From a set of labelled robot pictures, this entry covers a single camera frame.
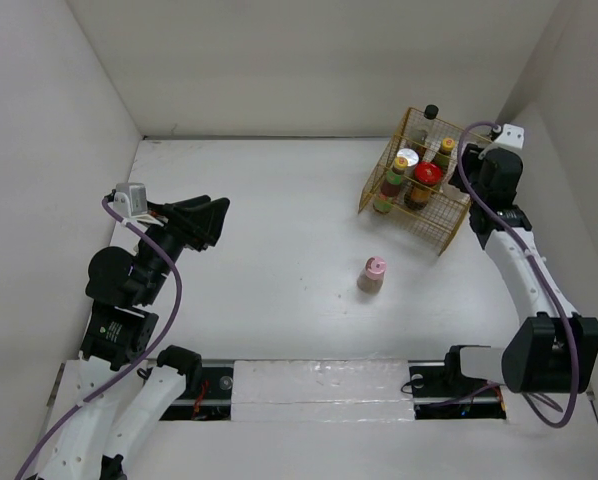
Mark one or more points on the green label sauce bottle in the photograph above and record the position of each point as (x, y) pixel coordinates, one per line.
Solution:
(391, 185)

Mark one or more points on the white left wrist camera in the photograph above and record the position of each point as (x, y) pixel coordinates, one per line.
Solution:
(130, 199)

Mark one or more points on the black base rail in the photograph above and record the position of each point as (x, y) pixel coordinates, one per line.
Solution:
(414, 394)

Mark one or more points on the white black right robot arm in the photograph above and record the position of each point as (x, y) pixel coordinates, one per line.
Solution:
(555, 348)

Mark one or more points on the silver cap blue shaker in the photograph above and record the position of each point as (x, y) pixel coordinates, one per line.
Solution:
(406, 158)

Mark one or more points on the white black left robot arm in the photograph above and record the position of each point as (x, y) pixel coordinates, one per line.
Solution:
(104, 350)

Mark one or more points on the yellow cap green sauce bottle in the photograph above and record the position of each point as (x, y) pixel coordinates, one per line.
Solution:
(443, 156)

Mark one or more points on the yellow cap spice shaker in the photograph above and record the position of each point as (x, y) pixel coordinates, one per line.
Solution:
(451, 191)

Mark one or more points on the red lid sauce jar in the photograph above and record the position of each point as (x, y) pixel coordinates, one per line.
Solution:
(426, 178)

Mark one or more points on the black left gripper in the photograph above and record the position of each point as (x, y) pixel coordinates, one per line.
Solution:
(198, 220)

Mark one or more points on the pink cap spice shaker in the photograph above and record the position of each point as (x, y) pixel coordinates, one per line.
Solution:
(371, 278)

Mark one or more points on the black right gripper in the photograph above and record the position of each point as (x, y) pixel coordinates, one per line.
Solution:
(470, 159)

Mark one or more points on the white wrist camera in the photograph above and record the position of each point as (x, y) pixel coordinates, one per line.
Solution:
(507, 136)
(130, 199)

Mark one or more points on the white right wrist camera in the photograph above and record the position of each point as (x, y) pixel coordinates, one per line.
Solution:
(507, 136)

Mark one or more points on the dark soy sauce bottle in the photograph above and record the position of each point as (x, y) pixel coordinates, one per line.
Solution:
(418, 135)

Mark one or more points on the yellow wire basket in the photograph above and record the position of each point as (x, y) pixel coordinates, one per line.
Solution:
(409, 184)

